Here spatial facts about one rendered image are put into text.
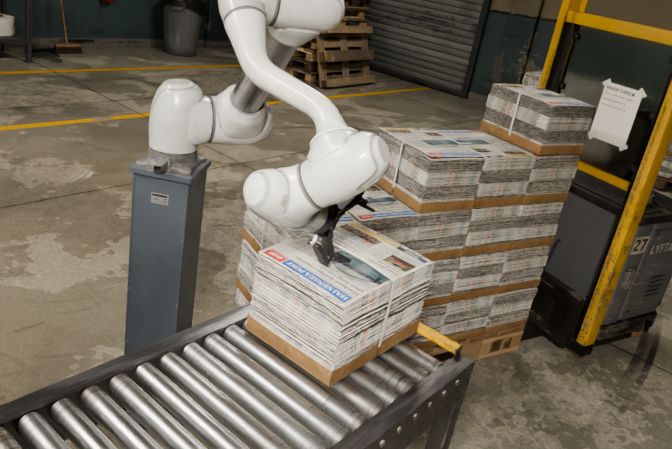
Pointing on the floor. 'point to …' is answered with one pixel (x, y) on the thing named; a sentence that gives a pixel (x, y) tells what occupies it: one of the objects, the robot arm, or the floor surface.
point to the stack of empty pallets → (298, 66)
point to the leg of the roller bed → (443, 429)
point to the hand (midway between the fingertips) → (356, 232)
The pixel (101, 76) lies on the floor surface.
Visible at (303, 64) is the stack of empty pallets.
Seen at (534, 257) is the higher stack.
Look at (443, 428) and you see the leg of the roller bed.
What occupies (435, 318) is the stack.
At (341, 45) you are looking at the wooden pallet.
